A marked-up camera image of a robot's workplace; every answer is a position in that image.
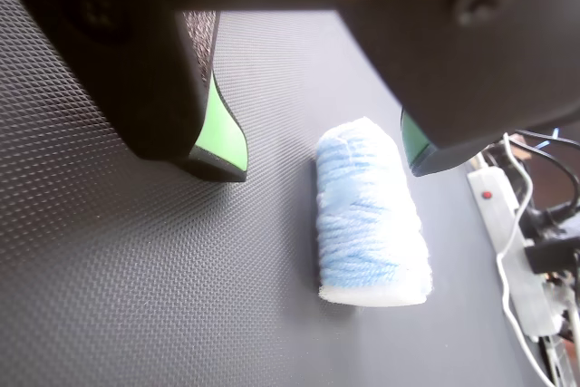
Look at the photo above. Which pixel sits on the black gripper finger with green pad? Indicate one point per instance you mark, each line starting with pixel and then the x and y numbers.
pixel 453 65
pixel 136 88

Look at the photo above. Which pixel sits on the white foam block blue yarn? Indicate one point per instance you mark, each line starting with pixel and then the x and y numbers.
pixel 362 206

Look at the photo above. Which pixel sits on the black textured rubber mat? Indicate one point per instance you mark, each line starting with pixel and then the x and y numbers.
pixel 158 269

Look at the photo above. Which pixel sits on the white power strip red switch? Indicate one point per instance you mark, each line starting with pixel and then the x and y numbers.
pixel 521 264

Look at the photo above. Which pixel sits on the black power plug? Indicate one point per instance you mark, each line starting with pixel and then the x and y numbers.
pixel 550 254

